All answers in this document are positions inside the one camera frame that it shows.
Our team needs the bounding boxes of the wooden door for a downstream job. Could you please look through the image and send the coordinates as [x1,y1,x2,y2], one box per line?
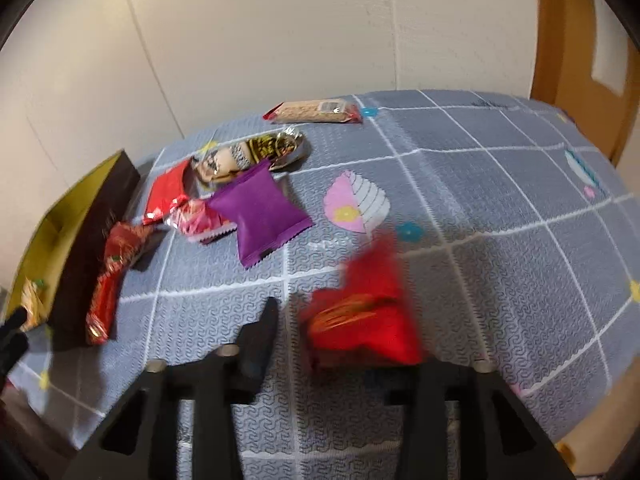
[530,0,640,166]

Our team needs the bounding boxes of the dark box with yellow inside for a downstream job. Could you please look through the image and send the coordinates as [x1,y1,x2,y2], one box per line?
[9,149,142,352]

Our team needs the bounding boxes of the bright red snack packet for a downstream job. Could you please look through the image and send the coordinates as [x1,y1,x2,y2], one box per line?
[300,232,427,374]

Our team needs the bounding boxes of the purple snack packet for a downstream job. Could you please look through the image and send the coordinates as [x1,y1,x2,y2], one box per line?
[207,160,314,270]

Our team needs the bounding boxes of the orange snack packet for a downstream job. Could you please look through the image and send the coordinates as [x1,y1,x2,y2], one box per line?
[20,280,51,332]

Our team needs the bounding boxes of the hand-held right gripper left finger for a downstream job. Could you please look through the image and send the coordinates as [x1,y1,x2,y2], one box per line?
[62,296,281,480]

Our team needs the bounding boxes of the pink and red snack packet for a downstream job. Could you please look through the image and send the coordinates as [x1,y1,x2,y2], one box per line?
[167,197,237,246]

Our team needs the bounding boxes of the long red snack packet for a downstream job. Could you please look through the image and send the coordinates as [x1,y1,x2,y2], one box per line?
[85,221,156,346]

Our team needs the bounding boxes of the gold and black snack packet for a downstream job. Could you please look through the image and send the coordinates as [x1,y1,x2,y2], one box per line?
[247,128,307,172]

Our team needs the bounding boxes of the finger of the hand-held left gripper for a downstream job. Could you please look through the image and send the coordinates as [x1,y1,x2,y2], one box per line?
[0,306,30,387]

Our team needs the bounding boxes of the long cracker packet red ends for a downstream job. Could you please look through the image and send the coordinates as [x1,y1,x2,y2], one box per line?
[263,99,363,125]

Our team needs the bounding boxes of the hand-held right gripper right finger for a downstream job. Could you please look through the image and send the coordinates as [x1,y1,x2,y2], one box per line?
[384,356,577,480]

